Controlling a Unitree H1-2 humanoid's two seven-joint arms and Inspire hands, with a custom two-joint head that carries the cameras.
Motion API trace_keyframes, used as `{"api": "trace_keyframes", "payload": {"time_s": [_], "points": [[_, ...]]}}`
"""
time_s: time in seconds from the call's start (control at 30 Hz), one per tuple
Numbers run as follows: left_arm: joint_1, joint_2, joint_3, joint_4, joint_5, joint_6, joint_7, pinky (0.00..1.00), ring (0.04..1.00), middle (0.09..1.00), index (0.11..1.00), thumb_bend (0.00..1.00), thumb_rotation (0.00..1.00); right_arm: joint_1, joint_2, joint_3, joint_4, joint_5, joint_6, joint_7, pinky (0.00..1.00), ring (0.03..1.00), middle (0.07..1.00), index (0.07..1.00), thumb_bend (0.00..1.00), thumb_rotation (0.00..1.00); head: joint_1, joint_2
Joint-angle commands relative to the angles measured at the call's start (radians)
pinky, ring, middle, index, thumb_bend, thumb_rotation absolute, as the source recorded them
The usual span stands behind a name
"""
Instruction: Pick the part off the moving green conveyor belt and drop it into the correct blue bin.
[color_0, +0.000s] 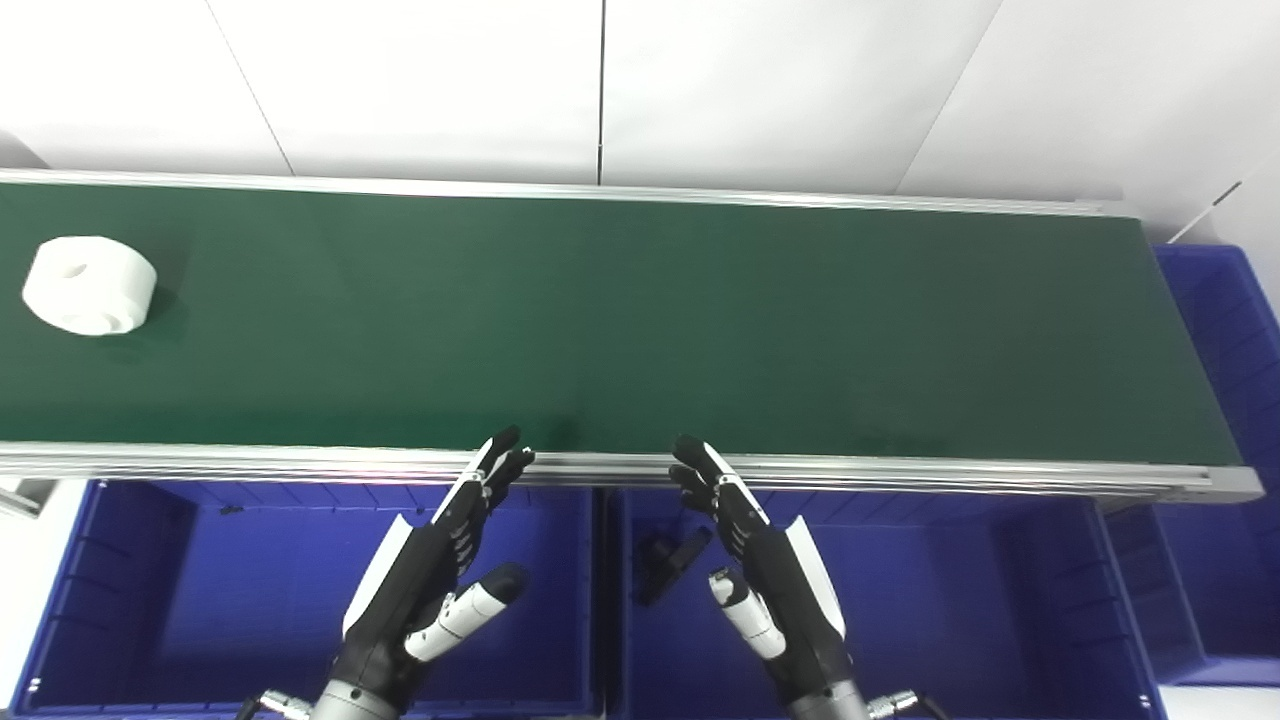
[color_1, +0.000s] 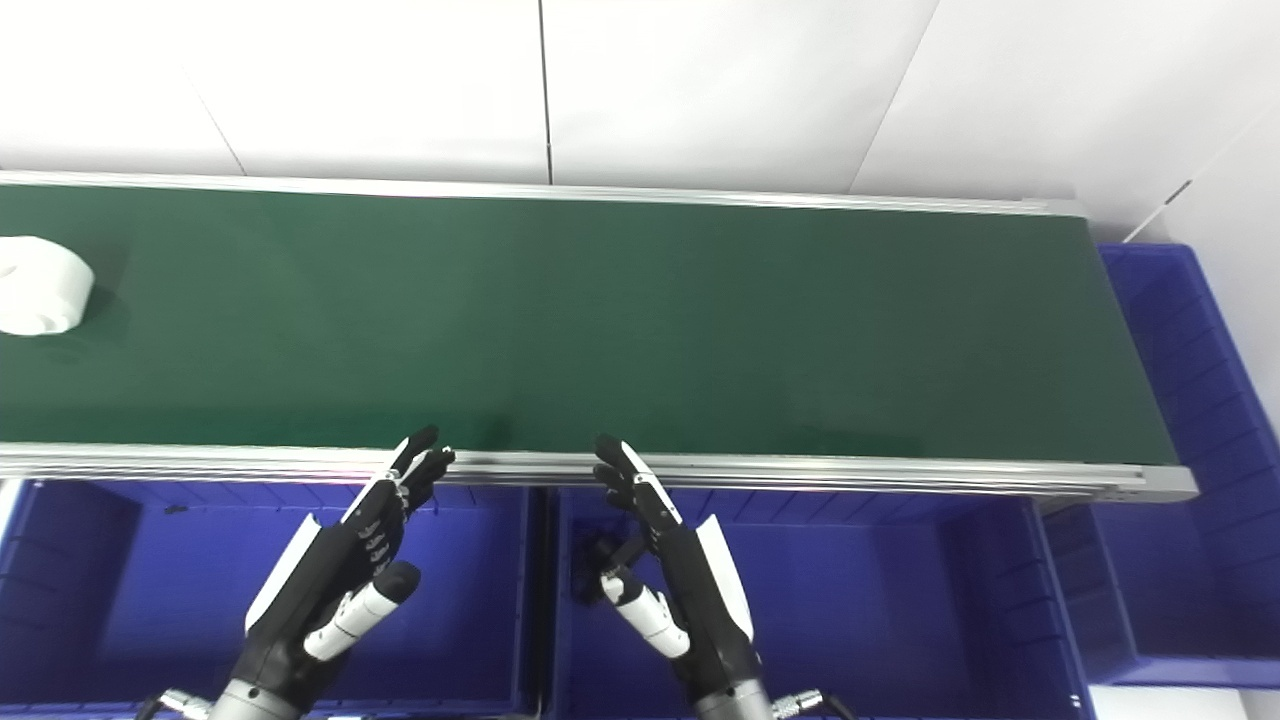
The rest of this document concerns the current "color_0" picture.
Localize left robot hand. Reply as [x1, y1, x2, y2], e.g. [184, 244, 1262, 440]
[325, 425, 537, 709]

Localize white cylindrical plastic part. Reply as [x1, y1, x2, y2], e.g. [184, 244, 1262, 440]
[22, 236, 159, 337]

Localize blue plastic bin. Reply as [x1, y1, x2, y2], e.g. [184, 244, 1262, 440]
[1100, 243, 1280, 687]
[600, 485, 1173, 720]
[8, 478, 607, 720]

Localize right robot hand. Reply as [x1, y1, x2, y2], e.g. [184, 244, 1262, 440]
[668, 434, 858, 707]

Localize black plastic part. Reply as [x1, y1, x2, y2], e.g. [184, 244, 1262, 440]
[634, 526, 715, 607]

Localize green conveyor belt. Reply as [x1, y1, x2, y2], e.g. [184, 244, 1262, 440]
[0, 183, 1244, 467]
[0, 168, 1264, 518]

